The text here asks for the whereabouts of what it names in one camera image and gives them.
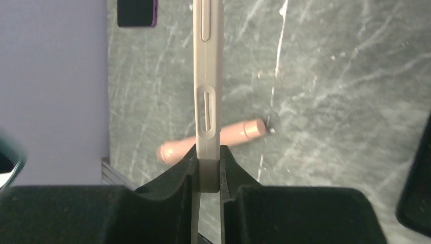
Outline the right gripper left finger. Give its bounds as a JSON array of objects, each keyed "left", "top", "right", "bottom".
[{"left": 1, "top": 147, "right": 199, "bottom": 243}]

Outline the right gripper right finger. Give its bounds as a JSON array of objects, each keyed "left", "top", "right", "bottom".
[{"left": 220, "top": 146, "right": 387, "bottom": 243}]

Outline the black phone dark case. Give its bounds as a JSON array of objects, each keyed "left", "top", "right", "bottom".
[{"left": 396, "top": 119, "right": 430, "bottom": 237}]

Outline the purple smartphone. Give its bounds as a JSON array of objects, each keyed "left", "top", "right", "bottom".
[{"left": 117, "top": 0, "right": 158, "bottom": 27}]

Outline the pink microphone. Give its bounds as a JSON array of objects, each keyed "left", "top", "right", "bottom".
[{"left": 156, "top": 117, "right": 275, "bottom": 166}]

